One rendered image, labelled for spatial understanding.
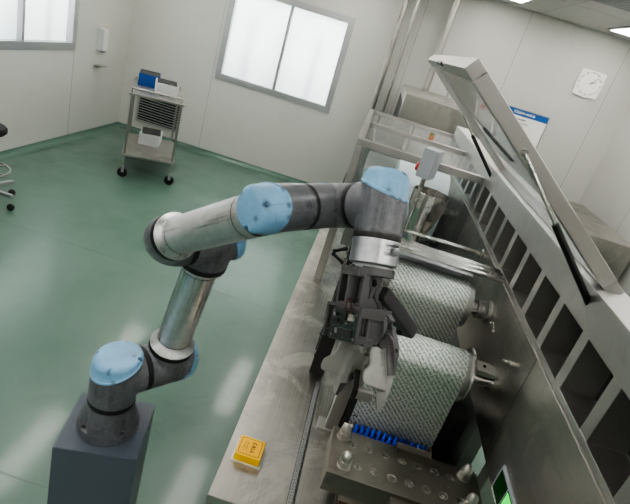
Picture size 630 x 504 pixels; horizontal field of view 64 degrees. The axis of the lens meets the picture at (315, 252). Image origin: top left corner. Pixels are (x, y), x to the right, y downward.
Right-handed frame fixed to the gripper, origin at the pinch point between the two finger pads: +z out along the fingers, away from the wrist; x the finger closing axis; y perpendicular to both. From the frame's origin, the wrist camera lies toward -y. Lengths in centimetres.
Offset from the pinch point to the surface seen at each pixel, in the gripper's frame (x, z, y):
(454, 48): -293, -315, -433
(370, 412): -35, 17, -49
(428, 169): -48, -59, -75
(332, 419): -51, 24, -52
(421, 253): -37, -29, -63
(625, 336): 25.4, -15.8, -36.2
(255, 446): -55, 30, -27
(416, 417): -26, 16, -57
